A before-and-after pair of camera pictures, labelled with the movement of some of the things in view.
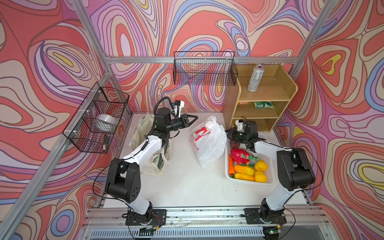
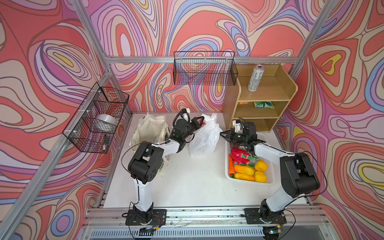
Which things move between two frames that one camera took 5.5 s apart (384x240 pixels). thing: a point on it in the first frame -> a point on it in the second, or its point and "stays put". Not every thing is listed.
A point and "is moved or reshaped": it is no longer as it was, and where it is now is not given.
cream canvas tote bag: [145, 124] stays put
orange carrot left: [231, 165] stays put
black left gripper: [184, 122] -> [193, 121]
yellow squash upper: [244, 169] stays put
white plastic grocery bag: [208, 139] is moved or reshaped
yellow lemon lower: [260, 176] stays put
